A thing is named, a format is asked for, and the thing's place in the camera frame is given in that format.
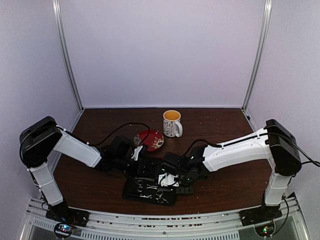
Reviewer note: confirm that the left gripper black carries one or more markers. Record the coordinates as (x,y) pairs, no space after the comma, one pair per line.
(139,168)

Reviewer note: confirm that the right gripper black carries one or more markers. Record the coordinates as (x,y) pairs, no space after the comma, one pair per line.
(187,190)

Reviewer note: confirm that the silver thinning scissors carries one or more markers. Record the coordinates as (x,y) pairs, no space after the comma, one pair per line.
(141,185)

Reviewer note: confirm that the black zippered tool case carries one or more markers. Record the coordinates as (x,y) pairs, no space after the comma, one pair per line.
(130,192)

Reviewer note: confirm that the silver hair cutting scissors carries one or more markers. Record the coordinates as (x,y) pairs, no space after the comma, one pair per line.
(158,197)

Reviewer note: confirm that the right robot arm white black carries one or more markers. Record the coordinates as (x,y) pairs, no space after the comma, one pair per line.
(273,143)

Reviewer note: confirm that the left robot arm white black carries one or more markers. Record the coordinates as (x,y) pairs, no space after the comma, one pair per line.
(46,137)

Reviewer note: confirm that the red floral plate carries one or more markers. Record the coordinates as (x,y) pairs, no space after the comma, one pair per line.
(152,138)

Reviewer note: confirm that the white floral mug yellow inside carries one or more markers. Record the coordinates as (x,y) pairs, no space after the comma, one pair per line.
(172,126)

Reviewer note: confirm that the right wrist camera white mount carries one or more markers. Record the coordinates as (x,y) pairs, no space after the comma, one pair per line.
(168,180)

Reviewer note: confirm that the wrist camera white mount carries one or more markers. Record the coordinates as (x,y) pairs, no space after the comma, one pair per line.
(168,180)
(139,151)

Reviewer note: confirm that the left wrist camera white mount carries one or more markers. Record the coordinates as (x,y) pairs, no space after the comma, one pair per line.
(139,151)

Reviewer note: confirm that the front aluminium rail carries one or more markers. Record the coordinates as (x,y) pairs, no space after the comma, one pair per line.
(225,225)

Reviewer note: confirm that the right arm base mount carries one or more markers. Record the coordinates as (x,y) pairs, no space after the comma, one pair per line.
(263,217)

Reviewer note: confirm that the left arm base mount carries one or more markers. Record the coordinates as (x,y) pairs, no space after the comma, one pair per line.
(68,219)

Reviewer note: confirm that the left aluminium frame post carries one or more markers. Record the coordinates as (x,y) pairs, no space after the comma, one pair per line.
(65,53)

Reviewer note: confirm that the aluminium frame post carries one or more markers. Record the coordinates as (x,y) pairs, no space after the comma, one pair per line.
(264,30)
(65,53)

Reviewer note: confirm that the right aluminium frame post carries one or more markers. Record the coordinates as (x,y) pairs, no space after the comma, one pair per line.
(264,30)

